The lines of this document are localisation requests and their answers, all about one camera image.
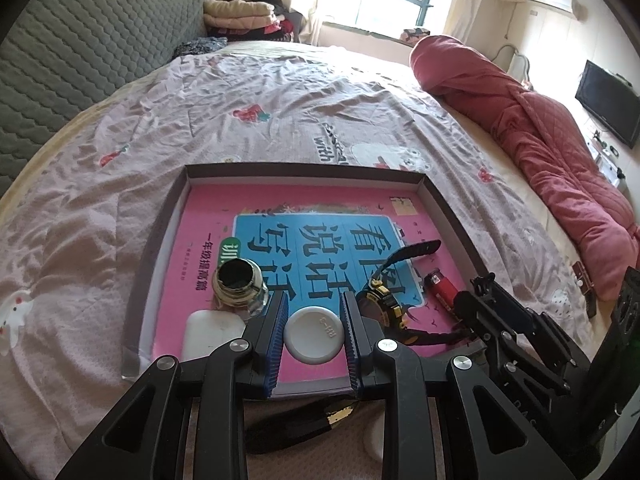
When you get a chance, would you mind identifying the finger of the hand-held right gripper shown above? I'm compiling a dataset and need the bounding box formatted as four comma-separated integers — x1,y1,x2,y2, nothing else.
456,291,572,397
481,279,594,377

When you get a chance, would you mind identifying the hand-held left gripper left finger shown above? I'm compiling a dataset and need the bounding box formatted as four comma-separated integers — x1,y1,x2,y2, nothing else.
55,292,291,480

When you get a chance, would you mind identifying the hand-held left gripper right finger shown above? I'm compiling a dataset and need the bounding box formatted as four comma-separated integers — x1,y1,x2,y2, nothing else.
340,292,576,480

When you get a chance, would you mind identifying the white round lid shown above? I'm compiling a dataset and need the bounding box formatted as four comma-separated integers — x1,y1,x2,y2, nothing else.
282,306,346,364

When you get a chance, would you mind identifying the black hair clip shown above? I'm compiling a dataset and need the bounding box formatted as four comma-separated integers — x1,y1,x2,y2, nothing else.
470,274,499,302

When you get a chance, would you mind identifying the black and yellow wristwatch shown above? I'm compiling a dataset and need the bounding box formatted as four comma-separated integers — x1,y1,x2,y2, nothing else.
362,240,474,349

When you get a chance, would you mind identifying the grey cardboard box tray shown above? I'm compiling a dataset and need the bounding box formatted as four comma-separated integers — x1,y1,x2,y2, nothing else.
120,162,495,402

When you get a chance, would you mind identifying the white rounded case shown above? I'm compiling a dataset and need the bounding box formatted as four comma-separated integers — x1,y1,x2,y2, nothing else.
182,309,251,361

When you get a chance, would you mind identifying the black belt with gold buckle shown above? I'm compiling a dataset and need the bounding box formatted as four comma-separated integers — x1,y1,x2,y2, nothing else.
244,394,362,454

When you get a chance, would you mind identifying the metal capped glass bottle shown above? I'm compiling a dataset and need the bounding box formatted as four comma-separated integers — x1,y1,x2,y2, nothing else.
212,257,271,319

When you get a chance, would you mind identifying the red lighter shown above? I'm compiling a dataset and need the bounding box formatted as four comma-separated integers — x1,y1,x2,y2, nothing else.
423,270,467,319

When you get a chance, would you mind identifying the white round container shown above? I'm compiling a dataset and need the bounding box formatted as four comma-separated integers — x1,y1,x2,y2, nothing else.
362,406,386,461

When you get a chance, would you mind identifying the pink book with blue label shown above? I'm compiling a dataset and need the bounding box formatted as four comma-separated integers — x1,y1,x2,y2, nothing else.
149,184,477,392

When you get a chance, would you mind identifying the red quilted blanket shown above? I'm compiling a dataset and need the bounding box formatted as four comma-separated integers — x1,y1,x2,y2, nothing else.
408,35,640,302

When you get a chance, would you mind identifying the white television cabinet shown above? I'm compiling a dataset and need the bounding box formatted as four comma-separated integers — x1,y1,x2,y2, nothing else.
589,129,632,192

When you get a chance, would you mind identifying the black flat television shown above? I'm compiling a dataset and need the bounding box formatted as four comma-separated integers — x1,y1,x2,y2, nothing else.
574,59,640,149

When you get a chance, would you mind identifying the white metal rack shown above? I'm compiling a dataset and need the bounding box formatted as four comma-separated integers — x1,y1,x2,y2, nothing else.
494,43,534,87

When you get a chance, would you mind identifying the pink printed bed sheet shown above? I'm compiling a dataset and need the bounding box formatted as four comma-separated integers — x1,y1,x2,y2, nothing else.
0,39,597,480

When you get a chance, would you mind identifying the dark patterned cloth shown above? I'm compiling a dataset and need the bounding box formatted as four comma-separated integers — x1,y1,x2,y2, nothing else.
172,37,231,59

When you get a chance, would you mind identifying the cream curtain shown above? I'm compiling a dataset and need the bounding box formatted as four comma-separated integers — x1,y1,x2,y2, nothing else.
277,0,376,47
440,0,484,44

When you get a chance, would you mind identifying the pile of clothes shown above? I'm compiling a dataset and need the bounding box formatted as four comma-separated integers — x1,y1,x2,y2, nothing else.
207,0,309,44

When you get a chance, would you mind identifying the beige folded blanket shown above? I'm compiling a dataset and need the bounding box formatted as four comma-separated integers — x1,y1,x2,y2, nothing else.
202,0,276,31

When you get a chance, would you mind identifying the grey quilted sofa backrest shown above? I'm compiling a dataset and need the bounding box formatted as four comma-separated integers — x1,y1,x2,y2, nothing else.
0,0,209,196

